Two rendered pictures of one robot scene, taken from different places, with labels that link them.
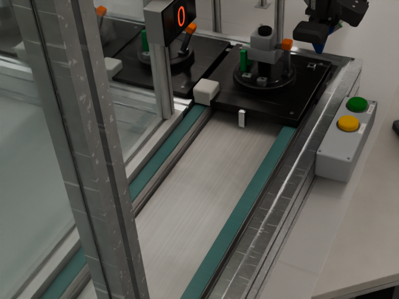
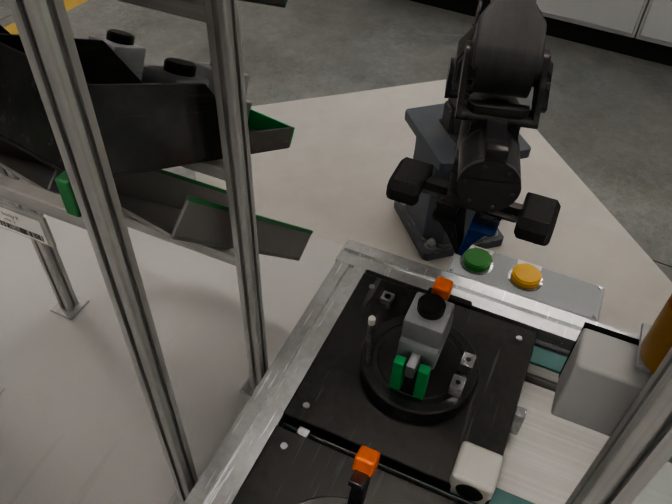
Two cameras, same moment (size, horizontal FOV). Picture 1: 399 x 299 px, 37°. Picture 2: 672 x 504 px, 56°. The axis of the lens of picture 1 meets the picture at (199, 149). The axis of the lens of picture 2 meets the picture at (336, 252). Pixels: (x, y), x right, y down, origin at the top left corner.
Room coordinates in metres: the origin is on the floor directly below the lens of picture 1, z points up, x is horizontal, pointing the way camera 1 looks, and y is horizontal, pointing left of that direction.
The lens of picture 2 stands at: (1.27, 0.27, 1.61)
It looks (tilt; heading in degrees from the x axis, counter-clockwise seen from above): 45 degrees down; 263
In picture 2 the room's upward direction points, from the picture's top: 2 degrees clockwise
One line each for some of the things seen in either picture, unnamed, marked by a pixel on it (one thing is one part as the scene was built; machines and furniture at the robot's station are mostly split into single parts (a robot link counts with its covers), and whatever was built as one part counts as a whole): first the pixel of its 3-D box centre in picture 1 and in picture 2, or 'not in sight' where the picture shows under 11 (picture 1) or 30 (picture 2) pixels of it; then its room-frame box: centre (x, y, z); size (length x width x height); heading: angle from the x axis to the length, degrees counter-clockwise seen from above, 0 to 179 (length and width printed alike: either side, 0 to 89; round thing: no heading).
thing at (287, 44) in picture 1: (283, 55); (436, 309); (1.09, -0.20, 1.04); 0.04 x 0.02 x 0.08; 61
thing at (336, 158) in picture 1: (346, 136); (520, 292); (0.94, -0.30, 0.93); 0.21 x 0.07 x 0.06; 151
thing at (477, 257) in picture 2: (357, 105); (476, 261); (1.00, -0.34, 0.96); 0.04 x 0.04 x 0.02
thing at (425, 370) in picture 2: (243, 60); (421, 382); (1.12, -0.11, 1.01); 0.01 x 0.01 x 0.05; 61
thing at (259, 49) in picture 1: (260, 42); (424, 330); (1.12, -0.15, 1.06); 0.08 x 0.04 x 0.07; 61
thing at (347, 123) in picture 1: (348, 124); (525, 277); (0.94, -0.30, 0.96); 0.04 x 0.04 x 0.02
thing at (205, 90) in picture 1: (206, 92); (474, 474); (1.08, -0.02, 0.97); 0.05 x 0.05 x 0.04; 61
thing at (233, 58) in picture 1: (264, 81); (417, 374); (1.11, -0.16, 0.96); 0.24 x 0.24 x 0.02; 61
